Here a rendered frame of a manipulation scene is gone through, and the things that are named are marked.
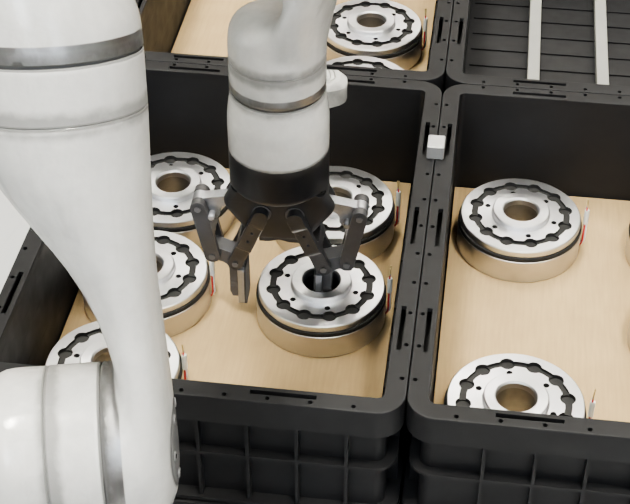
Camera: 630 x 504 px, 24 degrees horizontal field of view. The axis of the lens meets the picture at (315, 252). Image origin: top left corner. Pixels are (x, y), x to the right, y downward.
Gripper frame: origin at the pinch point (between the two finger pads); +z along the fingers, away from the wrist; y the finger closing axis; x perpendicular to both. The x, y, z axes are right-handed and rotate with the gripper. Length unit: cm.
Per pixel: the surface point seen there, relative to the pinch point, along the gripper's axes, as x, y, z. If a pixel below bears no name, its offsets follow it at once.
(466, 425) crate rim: -20.6, 14.7, -7.3
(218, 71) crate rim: 19.5, -7.7, -7.0
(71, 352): -9.5, -14.9, -0.3
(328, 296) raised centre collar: -2.2, 4.0, -1.1
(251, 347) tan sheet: -4.7, -1.9, 2.6
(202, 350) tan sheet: -5.4, -5.7, 2.6
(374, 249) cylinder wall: 7.0, 7.0, 1.6
